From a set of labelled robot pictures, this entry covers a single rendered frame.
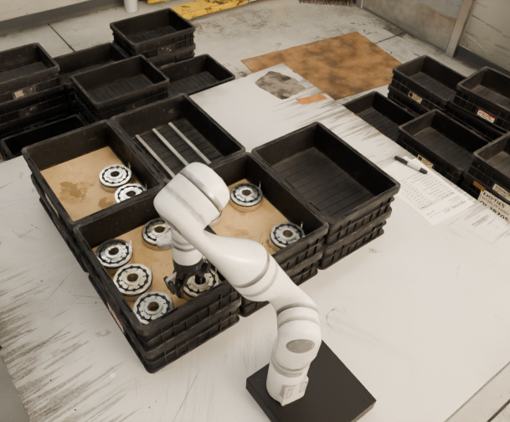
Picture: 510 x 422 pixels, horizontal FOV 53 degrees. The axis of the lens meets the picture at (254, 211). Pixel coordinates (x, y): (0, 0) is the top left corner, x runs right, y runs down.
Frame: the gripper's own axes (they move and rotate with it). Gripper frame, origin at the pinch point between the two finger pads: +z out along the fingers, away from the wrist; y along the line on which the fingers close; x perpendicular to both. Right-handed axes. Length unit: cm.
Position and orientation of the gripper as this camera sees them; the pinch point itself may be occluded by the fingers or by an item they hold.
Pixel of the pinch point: (189, 287)
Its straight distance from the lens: 139.2
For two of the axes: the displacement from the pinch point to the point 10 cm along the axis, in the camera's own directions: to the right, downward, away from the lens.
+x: -6.6, -5.6, 4.9
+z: -0.6, 6.9, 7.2
